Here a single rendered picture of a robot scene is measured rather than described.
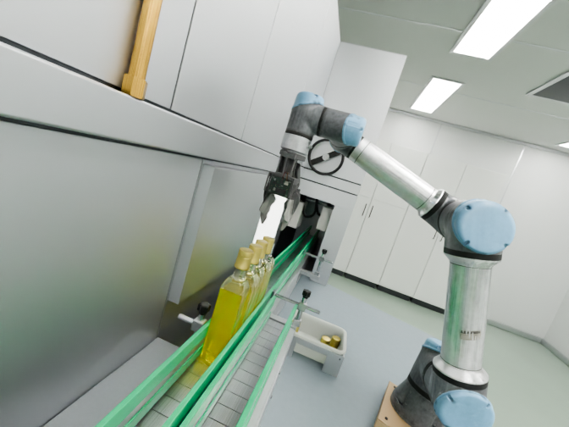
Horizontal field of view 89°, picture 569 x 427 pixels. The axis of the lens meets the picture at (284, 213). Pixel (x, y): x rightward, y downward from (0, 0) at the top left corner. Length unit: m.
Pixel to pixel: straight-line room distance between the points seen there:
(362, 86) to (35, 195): 1.65
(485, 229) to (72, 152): 0.74
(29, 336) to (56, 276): 0.08
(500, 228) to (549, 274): 5.11
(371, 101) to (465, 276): 1.25
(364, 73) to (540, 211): 4.27
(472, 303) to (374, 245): 3.84
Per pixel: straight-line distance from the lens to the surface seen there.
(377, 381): 1.22
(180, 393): 0.71
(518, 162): 5.50
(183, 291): 0.76
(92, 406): 0.68
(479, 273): 0.79
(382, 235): 4.57
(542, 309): 5.98
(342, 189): 1.74
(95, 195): 0.48
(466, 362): 0.84
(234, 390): 0.74
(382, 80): 1.85
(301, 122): 0.76
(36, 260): 0.46
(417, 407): 1.03
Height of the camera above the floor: 1.37
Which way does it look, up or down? 9 degrees down
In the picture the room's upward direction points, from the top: 17 degrees clockwise
